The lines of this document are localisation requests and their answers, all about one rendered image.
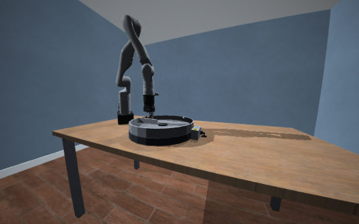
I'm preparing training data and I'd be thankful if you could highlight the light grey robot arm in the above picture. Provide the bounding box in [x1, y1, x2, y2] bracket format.
[116, 15, 155, 114]

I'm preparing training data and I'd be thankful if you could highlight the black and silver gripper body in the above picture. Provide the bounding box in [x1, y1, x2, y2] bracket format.
[143, 88, 159, 112]

